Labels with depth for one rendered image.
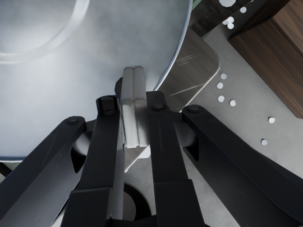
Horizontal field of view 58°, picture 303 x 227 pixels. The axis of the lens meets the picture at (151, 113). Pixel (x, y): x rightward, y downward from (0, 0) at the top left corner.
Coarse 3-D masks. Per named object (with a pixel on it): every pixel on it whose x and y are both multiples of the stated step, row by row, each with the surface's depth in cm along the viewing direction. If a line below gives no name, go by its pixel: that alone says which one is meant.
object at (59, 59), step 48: (0, 0) 21; (48, 0) 21; (96, 0) 21; (144, 0) 22; (192, 0) 21; (0, 48) 21; (48, 48) 21; (96, 48) 22; (144, 48) 22; (0, 96) 22; (48, 96) 22; (96, 96) 22; (0, 144) 22
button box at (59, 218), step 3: (75, 189) 49; (66, 204) 42; (63, 210) 40; (60, 213) 40; (63, 213) 40; (60, 216) 40; (57, 219) 40; (60, 219) 40; (54, 222) 40; (57, 222) 40; (60, 222) 40; (51, 225) 40; (54, 225) 40; (57, 225) 40
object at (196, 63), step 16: (192, 32) 22; (192, 48) 22; (208, 48) 22; (176, 64) 22; (192, 64) 22; (208, 64) 22; (176, 80) 23; (192, 80) 23; (208, 80) 23; (176, 96) 23; (192, 96) 23; (128, 160) 23
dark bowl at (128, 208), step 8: (128, 184) 97; (128, 192) 103; (136, 192) 100; (128, 200) 105; (136, 200) 103; (144, 200) 99; (128, 208) 105; (136, 208) 105; (144, 208) 101; (128, 216) 106; (136, 216) 105; (144, 216) 102
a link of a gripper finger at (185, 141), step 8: (152, 96) 17; (160, 96) 17; (176, 112) 15; (176, 120) 14; (176, 128) 14; (184, 128) 14; (184, 136) 14; (192, 136) 14; (184, 144) 14; (192, 144) 14
